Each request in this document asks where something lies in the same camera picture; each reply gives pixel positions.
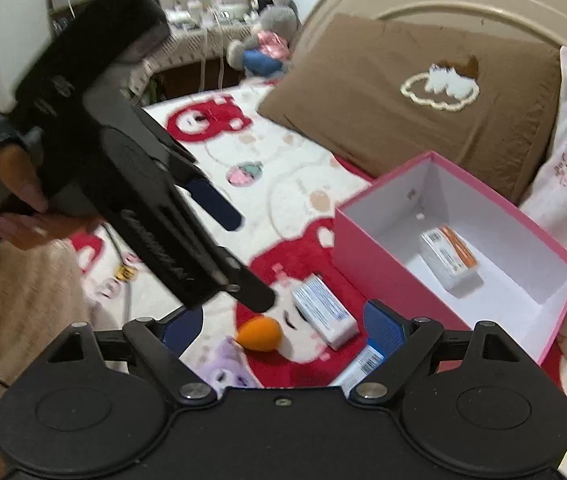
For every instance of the beige fuzzy sleeve forearm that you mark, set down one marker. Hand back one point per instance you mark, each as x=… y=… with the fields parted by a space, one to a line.
x=40 y=295

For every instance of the pink cardboard box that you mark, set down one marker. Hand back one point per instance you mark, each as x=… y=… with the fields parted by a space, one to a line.
x=521 y=283

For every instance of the blue white medicine box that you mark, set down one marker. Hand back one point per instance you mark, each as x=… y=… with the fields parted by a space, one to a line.
x=322 y=309

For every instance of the blue wet wipes pack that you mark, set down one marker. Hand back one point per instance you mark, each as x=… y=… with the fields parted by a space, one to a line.
x=366 y=362

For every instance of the orange makeup sponge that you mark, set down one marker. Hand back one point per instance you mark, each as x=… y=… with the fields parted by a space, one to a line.
x=260 y=334

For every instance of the purple plush toy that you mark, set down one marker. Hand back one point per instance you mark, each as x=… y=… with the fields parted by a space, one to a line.
x=225 y=368

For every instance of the person's left hand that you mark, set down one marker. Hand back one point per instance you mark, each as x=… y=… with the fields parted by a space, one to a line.
x=28 y=231

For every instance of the grey plush toy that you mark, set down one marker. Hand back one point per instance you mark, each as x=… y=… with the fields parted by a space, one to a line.
x=266 y=51

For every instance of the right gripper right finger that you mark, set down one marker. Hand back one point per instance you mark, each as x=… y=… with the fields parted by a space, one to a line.
x=404 y=344

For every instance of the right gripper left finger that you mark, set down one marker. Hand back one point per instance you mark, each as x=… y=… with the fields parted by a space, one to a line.
x=156 y=347

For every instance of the brown pillow with cloud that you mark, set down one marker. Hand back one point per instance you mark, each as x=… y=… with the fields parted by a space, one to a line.
x=379 y=93

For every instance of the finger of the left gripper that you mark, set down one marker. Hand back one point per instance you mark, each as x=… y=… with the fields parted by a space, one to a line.
x=240 y=282
x=193 y=180

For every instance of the orange white medicine box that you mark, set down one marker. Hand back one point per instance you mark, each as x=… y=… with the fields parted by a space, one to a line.
x=447 y=256

